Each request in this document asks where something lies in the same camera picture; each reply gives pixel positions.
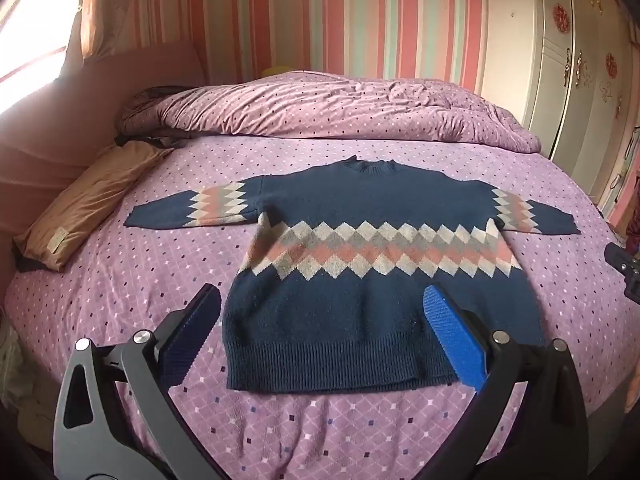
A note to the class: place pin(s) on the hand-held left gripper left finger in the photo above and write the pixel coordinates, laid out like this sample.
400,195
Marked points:
192,330

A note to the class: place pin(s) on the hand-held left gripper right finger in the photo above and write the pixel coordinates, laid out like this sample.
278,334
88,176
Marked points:
455,340

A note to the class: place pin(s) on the navy diamond-patterned knit sweater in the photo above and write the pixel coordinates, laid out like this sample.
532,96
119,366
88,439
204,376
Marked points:
340,310

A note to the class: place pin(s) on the bed with purple dotted sheet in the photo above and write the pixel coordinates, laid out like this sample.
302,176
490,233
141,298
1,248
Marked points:
150,270

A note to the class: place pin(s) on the tan pillow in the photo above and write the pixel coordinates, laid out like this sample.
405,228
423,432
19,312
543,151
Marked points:
85,200

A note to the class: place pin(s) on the white crumpled cloth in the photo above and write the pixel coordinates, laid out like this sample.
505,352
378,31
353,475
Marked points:
20,375

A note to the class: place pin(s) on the dark cloth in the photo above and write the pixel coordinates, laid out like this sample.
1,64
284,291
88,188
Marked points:
140,107

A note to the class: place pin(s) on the pink padded headboard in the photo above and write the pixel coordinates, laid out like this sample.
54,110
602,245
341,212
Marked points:
50,125

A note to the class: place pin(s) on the purple dotted duvet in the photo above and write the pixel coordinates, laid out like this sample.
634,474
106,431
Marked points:
325,105

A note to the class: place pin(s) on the yellow object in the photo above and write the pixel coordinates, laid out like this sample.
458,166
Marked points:
273,71

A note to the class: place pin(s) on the bright window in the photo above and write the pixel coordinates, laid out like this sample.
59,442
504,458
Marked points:
30,50

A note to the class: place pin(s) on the pink curtain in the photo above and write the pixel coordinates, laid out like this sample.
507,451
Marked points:
110,5

